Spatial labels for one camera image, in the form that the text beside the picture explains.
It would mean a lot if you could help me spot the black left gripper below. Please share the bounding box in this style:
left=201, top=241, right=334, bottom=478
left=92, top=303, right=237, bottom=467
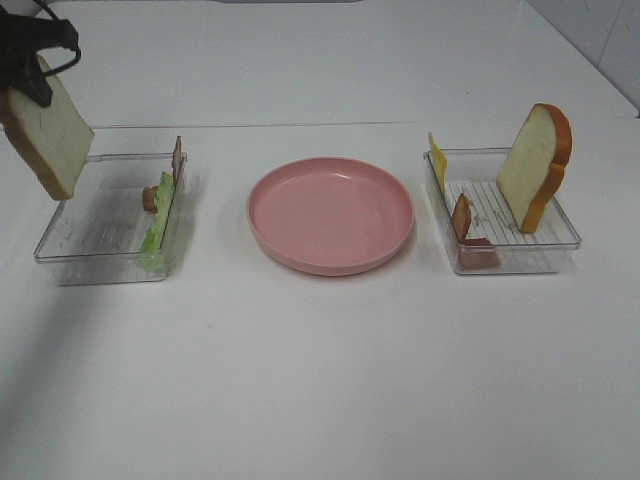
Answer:
left=1, top=9, right=80, bottom=108

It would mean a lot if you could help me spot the bread slice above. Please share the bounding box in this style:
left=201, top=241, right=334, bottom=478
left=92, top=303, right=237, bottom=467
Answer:
left=497, top=103, right=573, bottom=233
left=1, top=75, right=94, bottom=201

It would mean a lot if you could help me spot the bacon strip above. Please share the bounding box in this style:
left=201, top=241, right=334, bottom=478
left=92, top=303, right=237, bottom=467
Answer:
left=142, top=135, right=183, bottom=213
left=452, top=194, right=500, bottom=271

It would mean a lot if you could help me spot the green lettuce leaf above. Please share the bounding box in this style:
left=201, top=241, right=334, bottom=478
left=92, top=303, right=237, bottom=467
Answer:
left=140, top=172, right=175, bottom=271

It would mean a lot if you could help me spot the clear plastic left tray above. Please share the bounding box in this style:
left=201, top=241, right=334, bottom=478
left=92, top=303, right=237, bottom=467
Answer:
left=34, top=153, right=189, bottom=285

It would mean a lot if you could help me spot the clear plastic tray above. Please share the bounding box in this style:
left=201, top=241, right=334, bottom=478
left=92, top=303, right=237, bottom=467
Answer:
left=424, top=147, right=582, bottom=275
left=34, top=153, right=189, bottom=285

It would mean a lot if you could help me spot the pink round plate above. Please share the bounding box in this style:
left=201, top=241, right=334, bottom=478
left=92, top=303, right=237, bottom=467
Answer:
left=246, top=157, right=415, bottom=276

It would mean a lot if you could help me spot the yellow cheese slice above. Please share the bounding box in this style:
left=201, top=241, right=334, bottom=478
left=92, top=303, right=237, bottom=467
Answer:
left=428, top=132, right=448, bottom=194

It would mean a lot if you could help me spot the clear plastic right tray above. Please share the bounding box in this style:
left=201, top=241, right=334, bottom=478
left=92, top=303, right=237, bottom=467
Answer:
left=424, top=147, right=582, bottom=275

